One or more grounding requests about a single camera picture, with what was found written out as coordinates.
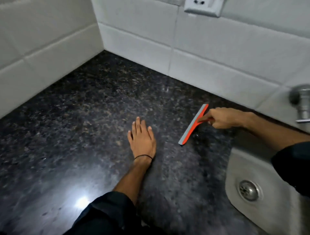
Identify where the person's right hand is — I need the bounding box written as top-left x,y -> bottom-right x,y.
198,107 -> 255,129

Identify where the person's left hand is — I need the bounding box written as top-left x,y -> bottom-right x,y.
128,117 -> 157,163

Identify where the orange squeegee with grey blade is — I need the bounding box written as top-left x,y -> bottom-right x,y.
178,103 -> 215,146

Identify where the chrome wall faucet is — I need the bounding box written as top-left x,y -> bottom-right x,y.
289,84 -> 310,123

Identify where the person's left forearm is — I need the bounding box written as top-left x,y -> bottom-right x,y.
112,157 -> 153,206

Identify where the person's right forearm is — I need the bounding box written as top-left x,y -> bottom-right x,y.
243,112 -> 310,160

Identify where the person's left dark sleeve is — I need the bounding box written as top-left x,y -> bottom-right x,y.
63,191 -> 155,235

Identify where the person's dark sleeve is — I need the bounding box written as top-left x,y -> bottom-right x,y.
63,191 -> 155,235
271,141 -> 310,197

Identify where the person's right dark sleeve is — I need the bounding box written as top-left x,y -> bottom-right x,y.
271,141 -> 310,197

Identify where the stainless steel sink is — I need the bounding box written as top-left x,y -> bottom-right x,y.
225,128 -> 310,235

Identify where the white wall socket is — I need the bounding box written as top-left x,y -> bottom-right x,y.
183,0 -> 227,18

